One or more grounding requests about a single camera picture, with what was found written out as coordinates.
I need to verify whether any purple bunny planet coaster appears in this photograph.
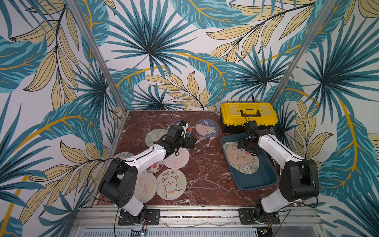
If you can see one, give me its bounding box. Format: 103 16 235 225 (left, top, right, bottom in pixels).
195 118 219 138

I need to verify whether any beige doodle coaster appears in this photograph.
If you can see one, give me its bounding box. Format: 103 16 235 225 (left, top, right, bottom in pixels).
114 152 134 160

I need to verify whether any yellow black toolbox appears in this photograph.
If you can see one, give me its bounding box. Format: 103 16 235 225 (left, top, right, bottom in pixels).
221 102 278 133

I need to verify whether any pink bow bunny coaster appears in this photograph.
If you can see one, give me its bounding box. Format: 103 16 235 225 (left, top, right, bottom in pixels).
226 148 258 165

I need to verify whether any green tulip bunny coaster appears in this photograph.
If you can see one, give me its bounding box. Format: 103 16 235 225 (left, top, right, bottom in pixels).
233 159 260 174

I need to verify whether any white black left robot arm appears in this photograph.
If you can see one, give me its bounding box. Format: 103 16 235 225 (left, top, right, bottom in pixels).
98 120 196 217

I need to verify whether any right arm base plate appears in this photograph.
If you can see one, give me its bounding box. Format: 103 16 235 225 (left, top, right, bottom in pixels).
238 207 281 225

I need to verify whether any teal plastic storage tray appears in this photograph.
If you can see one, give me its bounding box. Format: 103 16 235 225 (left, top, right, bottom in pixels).
221 134 278 191

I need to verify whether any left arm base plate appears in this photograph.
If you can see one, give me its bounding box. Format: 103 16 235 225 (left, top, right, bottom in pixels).
118 208 161 226

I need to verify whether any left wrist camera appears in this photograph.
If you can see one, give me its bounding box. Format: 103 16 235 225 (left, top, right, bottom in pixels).
180 120 189 138

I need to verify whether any alpaca coaster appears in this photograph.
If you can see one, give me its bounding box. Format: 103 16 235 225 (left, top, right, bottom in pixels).
157 169 187 200

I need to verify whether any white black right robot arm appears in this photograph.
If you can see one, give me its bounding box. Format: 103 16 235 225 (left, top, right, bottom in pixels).
238 121 319 214

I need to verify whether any blue denim bears coaster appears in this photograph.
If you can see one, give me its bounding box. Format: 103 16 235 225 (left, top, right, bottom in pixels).
171 120 191 137

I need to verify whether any pink unicorn coaster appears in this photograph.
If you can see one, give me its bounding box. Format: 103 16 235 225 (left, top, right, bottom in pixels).
163 148 190 169

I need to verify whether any pale pink cat coaster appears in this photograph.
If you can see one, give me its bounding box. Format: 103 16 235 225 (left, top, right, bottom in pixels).
134 173 158 203

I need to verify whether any rose flower coaster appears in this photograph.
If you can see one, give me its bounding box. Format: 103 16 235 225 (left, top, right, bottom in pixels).
143 161 164 174

